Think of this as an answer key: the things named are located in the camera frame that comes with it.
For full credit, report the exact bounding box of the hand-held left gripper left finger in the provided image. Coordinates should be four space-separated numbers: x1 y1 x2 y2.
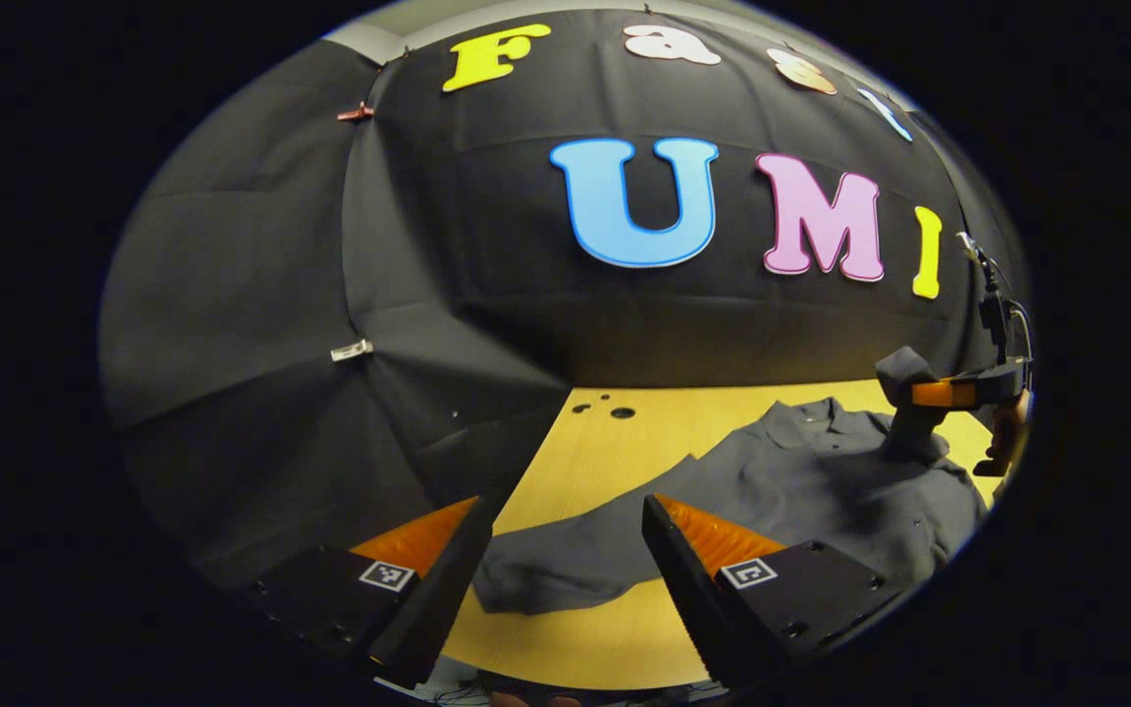
242 496 494 688

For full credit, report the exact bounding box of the grey shirt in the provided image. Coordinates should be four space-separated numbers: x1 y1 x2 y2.
472 346 989 617

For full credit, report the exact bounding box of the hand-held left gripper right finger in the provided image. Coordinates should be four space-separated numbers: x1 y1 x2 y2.
642 493 905 688

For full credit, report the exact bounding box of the black backdrop cloth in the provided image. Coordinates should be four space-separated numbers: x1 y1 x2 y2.
99 8 1028 590

